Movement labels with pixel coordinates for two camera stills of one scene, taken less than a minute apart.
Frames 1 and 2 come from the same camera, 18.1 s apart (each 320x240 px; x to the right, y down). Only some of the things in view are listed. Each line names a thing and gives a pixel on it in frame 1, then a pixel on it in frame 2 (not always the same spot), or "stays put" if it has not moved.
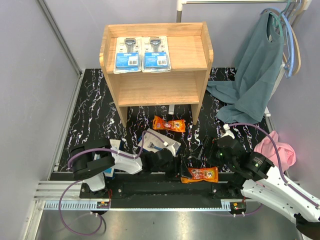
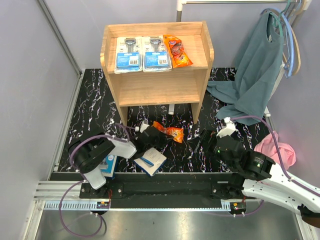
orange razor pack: x=207 y=174 → x=178 y=56
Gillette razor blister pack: x=128 y=58 stays put
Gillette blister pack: x=155 y=55 stays put
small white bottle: x=171 y=109 stays put
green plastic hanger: x=279 y=17 stays put
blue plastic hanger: x=289 y=67 stays put
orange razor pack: x=175 y=125 → x=176 y=133
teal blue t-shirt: x=258 y=70 stays put
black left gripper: x=184 y=170 → x=164 y=138
